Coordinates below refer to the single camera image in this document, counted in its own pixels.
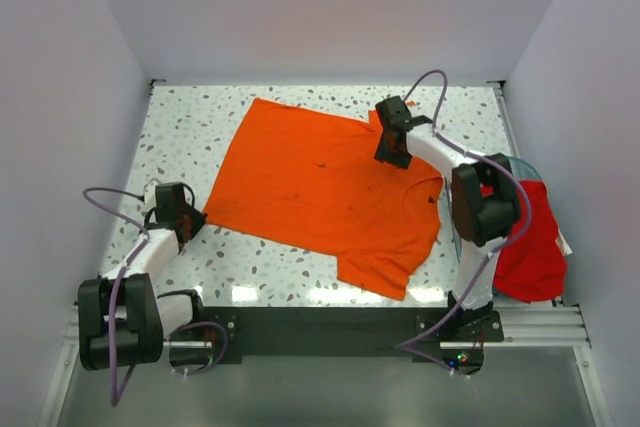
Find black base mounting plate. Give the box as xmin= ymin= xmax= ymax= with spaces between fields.
xmin=165 ymin=307 xmax=505 ymax=375

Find red t shirt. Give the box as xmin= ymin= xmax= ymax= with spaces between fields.
xmin=493 ymin=180 xmax=567 ymax=302

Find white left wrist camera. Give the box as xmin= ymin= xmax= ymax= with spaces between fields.
xmin=142 ymin=179 xmax=160 ymax=208

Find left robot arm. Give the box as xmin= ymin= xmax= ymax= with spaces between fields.
xmin=77 ymin=182 xmax=207 ymax=371

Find orange t shirt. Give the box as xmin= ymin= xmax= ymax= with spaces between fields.
xmin=204 ymin=99 xmax=443 ymax=300

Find clear blue plastic bin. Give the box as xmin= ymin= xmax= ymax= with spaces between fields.
xmin=444 ymin=156 xmax=541 ymax=261

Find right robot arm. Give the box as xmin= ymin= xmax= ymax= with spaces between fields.
xmin=375 ymin=96 xmax=524 ymax=340

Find white paper sheet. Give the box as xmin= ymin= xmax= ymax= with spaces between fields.
xmin=556 ymin=231 xmax=573 ymax=256

